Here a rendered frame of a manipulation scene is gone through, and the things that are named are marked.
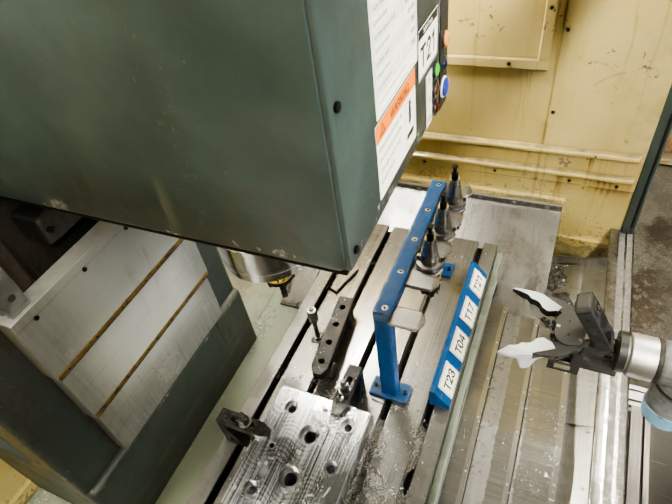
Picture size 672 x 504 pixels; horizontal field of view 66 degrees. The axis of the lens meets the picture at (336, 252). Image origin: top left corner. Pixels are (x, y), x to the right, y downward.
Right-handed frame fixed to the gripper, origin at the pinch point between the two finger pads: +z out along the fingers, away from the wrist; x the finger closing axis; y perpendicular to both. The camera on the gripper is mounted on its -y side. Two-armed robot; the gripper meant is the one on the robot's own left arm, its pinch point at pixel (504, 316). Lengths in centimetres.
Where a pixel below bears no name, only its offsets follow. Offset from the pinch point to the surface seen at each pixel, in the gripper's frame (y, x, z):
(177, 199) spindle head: -40, -26, 38
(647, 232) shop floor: 130, 185, -53
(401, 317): 8.4, 0.2, 19.9
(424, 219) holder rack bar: 7.3, 29.7, 23.9
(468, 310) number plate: 35.9, 28.2, 11.3
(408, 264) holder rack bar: 7.3, 14.1, 22.9
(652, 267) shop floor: 130, 159, -56
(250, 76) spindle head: -57, -26, 23
